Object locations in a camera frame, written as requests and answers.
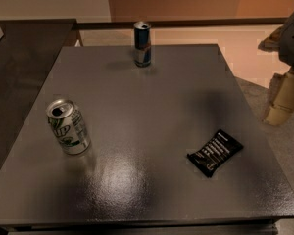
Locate black snack packet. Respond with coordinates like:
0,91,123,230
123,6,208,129
187,129,244,178

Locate green white 7up can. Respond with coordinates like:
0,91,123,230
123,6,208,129
46,99,90,155

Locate blue silver redbull can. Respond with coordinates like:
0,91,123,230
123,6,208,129
134,22,151,67

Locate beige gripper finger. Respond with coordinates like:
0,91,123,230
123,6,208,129
263,68,294,126

